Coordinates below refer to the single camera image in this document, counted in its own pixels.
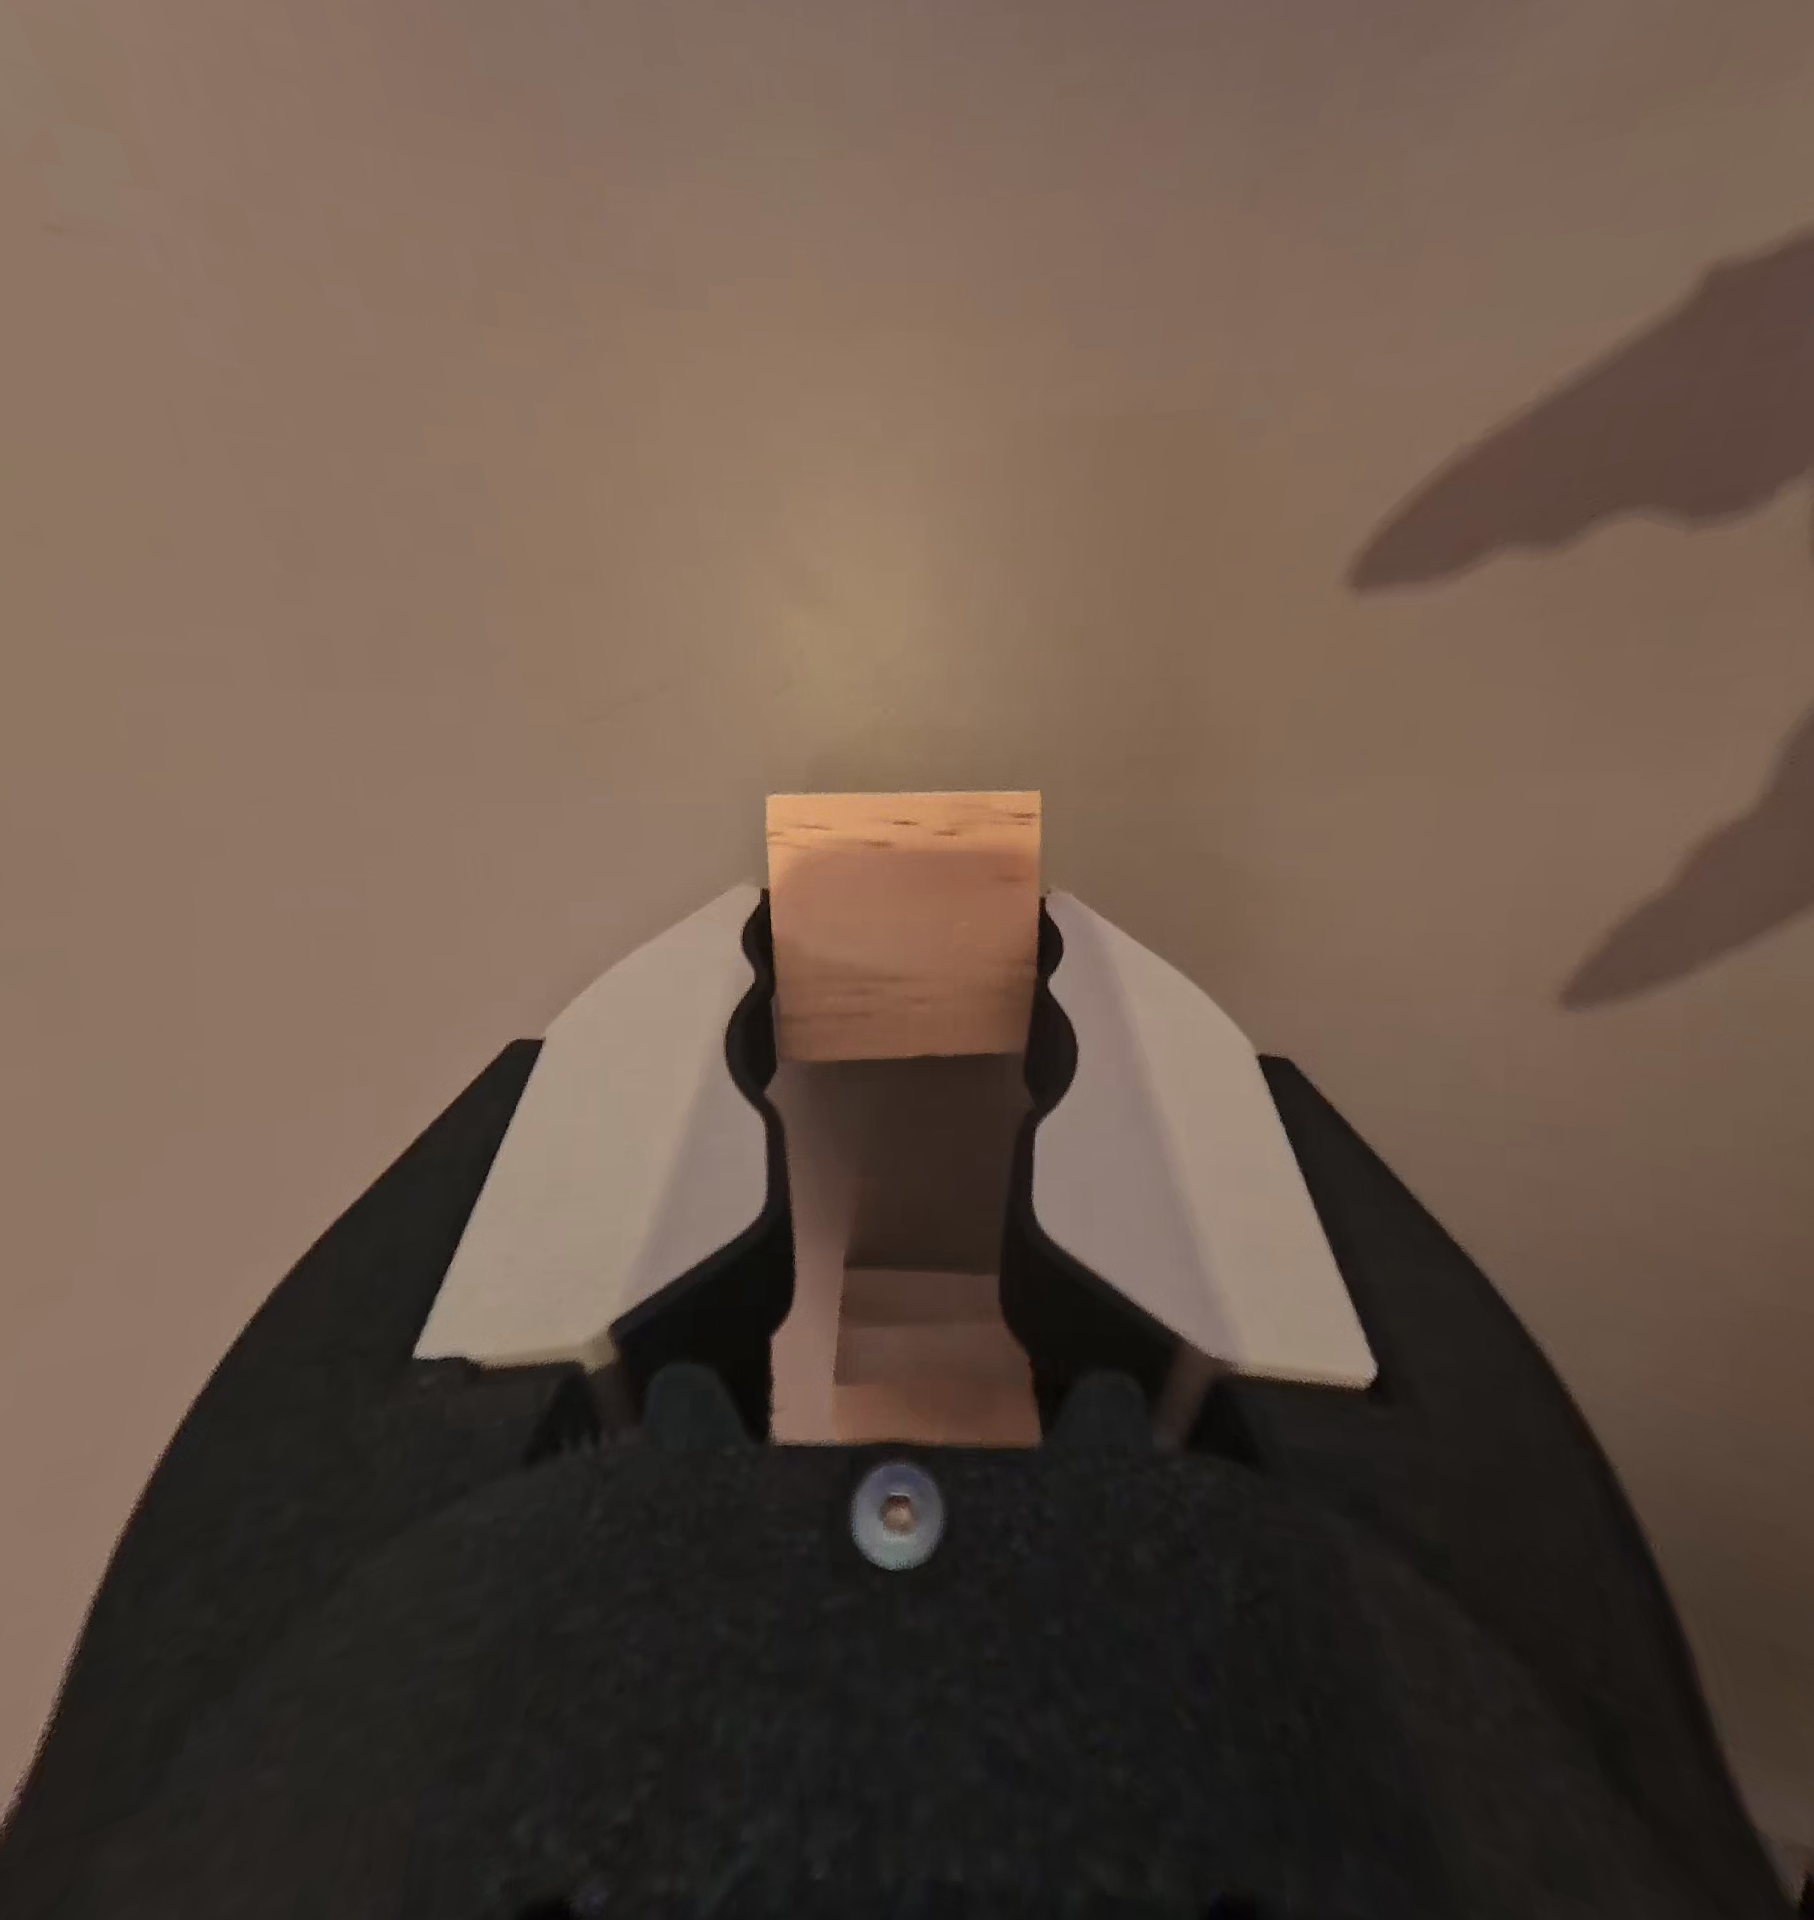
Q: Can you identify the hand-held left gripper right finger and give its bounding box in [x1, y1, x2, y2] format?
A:
[1005, 889, 1382, 1390]

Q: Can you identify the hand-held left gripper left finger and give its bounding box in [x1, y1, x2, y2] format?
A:
[413, 884, 784, 1371]

